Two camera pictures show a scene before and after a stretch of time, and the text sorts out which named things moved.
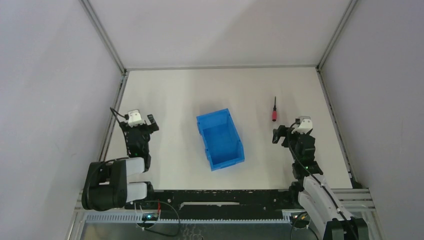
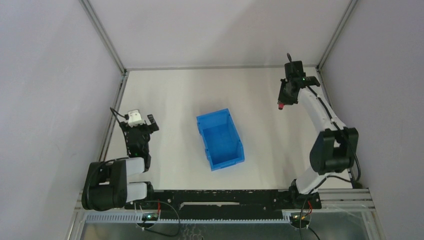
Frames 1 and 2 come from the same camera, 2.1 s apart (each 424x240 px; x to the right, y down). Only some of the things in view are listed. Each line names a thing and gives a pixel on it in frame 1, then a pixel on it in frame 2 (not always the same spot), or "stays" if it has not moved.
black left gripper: (143, 129) stays
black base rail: (216, 204) stays
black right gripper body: (292, 140) to (284, 97)
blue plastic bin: (223, 145) stays
